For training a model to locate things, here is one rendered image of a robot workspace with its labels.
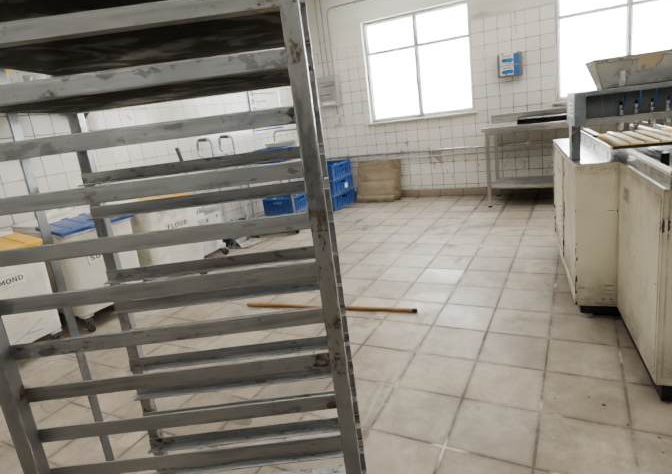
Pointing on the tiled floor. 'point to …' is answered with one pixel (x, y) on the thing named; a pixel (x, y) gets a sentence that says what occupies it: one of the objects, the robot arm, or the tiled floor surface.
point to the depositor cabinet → (589, 225)
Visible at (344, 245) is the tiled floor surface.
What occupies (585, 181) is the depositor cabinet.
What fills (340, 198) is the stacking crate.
